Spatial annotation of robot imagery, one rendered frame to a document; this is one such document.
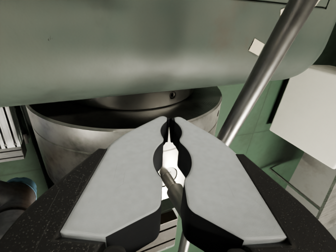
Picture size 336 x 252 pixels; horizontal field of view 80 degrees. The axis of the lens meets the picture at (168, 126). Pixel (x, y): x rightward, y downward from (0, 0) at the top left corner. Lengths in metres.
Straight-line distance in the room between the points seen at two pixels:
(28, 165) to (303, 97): 2.41
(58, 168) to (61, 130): 0.07
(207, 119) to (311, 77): 2.06
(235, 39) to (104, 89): 0.13
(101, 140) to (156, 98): 0.09
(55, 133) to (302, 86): 2.23
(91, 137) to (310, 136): 2.21
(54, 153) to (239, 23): 0.26
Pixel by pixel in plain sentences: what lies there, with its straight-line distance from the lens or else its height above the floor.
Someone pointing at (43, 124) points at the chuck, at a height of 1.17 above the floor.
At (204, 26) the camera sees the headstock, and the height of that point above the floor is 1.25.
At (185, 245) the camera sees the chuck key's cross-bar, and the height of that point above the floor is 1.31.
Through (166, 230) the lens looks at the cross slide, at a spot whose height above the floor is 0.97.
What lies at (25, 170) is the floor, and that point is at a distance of 1.83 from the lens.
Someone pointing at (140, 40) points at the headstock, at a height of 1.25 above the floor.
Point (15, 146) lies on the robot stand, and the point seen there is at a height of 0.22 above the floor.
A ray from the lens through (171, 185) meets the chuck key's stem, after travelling 0.26.
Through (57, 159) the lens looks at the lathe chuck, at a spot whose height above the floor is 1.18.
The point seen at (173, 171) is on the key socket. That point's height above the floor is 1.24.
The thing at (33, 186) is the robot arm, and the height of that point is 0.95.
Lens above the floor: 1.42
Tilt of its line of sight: 52 degrees down
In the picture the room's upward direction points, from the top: 140 degrees clockwise
